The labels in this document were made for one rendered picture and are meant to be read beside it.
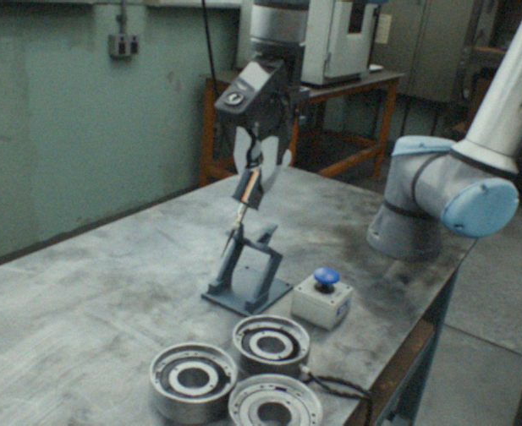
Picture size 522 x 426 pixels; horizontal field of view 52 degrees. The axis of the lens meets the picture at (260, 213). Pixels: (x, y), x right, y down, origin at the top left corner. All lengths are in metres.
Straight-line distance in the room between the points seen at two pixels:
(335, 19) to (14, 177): 1.64
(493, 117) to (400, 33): 3.55
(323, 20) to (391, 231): 1.87
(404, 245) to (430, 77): 3.40
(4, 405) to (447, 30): 4.03
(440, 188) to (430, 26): 3.50
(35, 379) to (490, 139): 0.75
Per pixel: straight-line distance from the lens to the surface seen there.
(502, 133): 0.96
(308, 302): 0.83
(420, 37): 4.45
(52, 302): 0.88
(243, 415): 0.64
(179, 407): 0.64
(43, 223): 2.55
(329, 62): 2.83
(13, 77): 2.30
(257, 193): 0.79
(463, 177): 0.95
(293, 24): 0.73
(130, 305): 0.86
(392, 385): 1.18
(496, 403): 2.17
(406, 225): 1.08
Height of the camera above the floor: 1.28
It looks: 23 degrees down
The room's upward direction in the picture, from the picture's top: 7 degrees clockwise
